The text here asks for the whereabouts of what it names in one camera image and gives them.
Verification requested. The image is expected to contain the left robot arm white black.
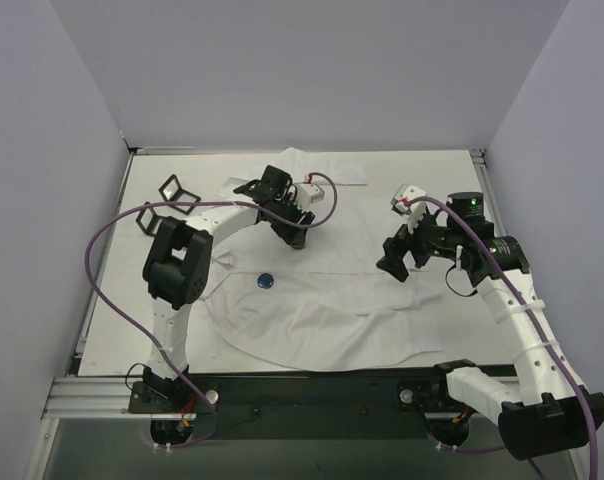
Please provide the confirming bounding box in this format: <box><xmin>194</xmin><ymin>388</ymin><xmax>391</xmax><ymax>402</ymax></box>
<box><xmin>143</xmin><ymin>165</ymin><xmax>324</xmax><ymax>412</ymax></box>

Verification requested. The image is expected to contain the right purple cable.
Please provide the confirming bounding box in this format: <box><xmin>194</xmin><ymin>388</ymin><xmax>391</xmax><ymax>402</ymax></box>
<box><xmin>406</xmin><ymin>195</ymin><xmax>603</xmax><ymax>480</ymax></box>

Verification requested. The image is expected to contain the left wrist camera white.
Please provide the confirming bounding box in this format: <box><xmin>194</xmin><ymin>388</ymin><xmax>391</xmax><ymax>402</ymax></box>
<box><xmin>292</xmin><ymin>183</ymin><xmax>325</xmax><ymax>210</ymax></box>

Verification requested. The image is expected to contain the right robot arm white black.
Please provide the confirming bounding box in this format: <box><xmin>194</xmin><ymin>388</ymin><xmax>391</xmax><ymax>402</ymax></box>
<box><xmin>376</xmin><ymin>185</ymin><xmax>604</xmax><ymax>463</ymax></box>

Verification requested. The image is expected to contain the purple cable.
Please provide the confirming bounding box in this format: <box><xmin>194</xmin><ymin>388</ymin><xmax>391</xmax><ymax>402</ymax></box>
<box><xmin>84</xmin><ymin>172</ymin><xmax>339</xmax><ymax>449</ymax></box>
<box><xmin>406</xmin><ymin>195</ymin><xmax>603</xmax><ymax>480</ymax></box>

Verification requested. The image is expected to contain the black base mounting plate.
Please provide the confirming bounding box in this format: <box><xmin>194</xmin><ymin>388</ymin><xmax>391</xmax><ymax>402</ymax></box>
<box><xmin>125</xmin><ymin>364</ymin><xmax>521</xmax><ymax>441</ymax></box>

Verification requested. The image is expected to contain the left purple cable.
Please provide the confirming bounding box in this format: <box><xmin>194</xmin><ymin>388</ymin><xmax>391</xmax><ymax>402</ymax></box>
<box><xmin>84</xmin><ymin>172</ymin><xmax>339</xmax><ymax>449</ymax></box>

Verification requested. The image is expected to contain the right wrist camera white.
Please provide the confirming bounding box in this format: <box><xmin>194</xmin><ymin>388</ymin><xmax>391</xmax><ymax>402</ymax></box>
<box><xmin>391</xmin><ymin>184</ymin><xmax>427</xmax><ymax>234</ymax></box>

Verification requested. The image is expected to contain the black frame stand lower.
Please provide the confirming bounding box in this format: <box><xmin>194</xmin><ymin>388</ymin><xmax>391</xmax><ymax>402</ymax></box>
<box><xmin>135</xmin><ymin>201</ymin><xmax>166</xmax><ymax>237</ymax></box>

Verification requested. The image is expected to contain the black frame stand upper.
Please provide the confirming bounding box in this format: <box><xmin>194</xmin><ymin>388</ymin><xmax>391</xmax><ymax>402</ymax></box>
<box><xmin>158</xmin><ymin>174</ymin><xmax>201</xmax><ymax>215</ymax></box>

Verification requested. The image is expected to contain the black frame stand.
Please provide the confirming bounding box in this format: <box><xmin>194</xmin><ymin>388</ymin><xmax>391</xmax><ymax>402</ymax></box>
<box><xmin>135</xmin><ymin>201</ymin><xmax>166</xmax><ymax>237</ymax></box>
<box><xmin>158</xmin><ymin>174</ymin><xmax>201</xmax><ymax>215</ymax></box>

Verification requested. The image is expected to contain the white garment shirt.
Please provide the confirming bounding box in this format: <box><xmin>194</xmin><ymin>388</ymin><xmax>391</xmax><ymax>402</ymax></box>
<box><xmin>187</xmin><ymin>150</ymin><xmax>443</xmax><ymax>372</ymax></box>

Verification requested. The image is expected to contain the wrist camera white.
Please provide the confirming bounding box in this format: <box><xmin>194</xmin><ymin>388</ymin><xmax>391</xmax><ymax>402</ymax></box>
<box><xmin>292</xmin><ymin>183</ymin><xmax>325</xmax><ymax>210</ymax></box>
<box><xmin>391</xmin><ymin>184</ymin><xmax>427</xmax><ymax>234</ymax></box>

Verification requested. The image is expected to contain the aluminium front rail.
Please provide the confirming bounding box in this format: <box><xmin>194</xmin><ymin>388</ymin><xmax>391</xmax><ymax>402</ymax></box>
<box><xmin>42</xmin><ymin>377</ymin><xmax>130</xmax><ymax>420</ymax></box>

